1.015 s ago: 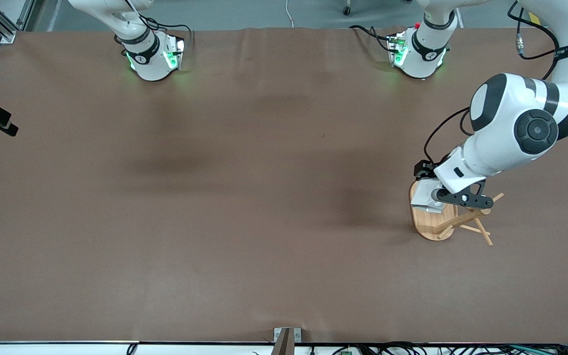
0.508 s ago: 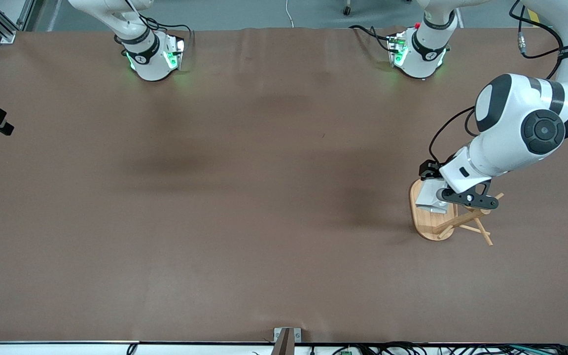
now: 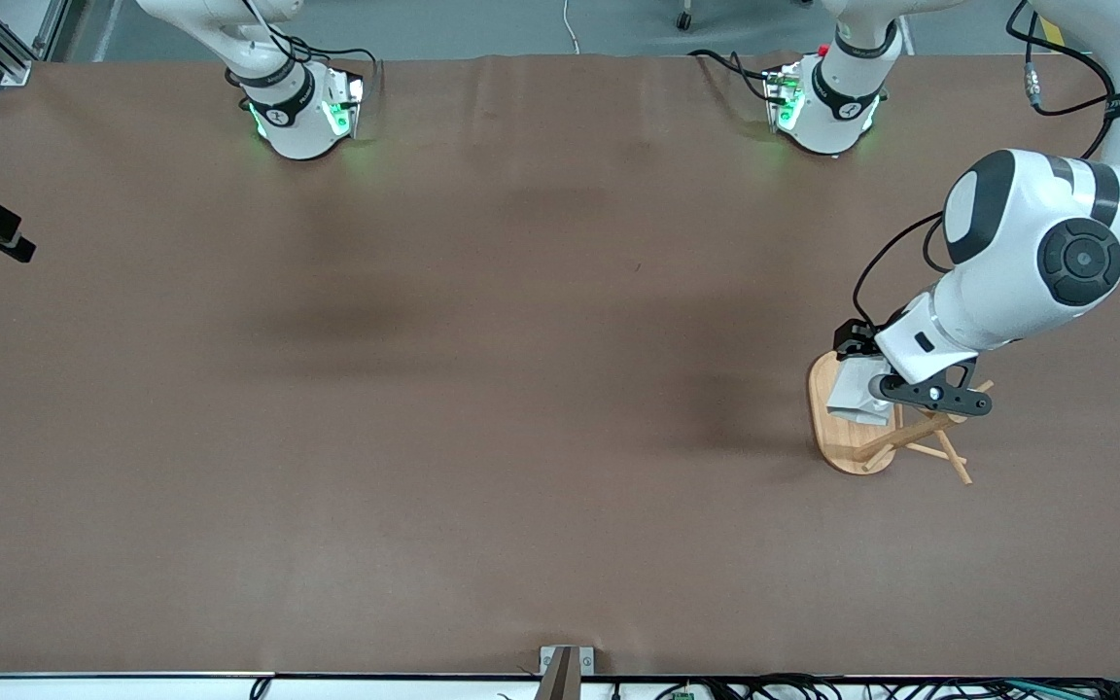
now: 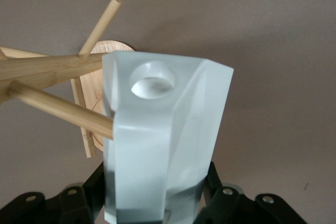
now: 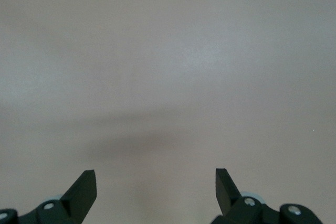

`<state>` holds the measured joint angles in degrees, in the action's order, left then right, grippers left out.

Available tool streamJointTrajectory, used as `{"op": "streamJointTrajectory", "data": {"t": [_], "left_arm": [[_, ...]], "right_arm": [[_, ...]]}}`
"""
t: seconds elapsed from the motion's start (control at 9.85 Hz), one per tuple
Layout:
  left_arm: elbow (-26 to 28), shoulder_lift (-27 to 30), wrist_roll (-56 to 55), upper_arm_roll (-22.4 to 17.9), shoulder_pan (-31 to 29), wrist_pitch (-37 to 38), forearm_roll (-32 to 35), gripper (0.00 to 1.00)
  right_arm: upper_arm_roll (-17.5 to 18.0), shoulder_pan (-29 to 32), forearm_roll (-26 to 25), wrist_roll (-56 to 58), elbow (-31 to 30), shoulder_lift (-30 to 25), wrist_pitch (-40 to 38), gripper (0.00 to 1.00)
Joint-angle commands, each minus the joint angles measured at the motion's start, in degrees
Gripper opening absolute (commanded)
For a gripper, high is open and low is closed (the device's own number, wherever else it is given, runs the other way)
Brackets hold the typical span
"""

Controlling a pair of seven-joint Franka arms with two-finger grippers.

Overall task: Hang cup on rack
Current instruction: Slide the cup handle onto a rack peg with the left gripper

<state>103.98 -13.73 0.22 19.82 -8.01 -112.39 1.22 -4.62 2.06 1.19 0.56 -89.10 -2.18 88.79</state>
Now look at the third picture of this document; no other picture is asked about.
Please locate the black caster wheel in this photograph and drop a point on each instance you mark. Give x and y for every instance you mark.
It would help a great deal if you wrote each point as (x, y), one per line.
(684, 19)

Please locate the table cover sheet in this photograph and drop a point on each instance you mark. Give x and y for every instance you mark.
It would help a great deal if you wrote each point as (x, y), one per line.
(521, 437)

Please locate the metal bracket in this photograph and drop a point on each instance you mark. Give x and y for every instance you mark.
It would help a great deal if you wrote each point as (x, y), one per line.
(565, 671)

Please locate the white cup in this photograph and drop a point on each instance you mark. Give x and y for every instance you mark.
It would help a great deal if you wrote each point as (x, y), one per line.
(857, 394)

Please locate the wooden cup rack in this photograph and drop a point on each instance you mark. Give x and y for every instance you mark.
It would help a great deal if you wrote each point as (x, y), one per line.
(837, 442)

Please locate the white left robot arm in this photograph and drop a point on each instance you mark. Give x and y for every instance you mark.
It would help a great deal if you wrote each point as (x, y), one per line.
(1007, 243)

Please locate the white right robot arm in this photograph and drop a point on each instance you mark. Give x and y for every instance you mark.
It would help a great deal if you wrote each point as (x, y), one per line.
(297, 107)

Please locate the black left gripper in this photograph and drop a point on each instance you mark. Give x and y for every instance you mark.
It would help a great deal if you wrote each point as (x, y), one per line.
(855, 339)

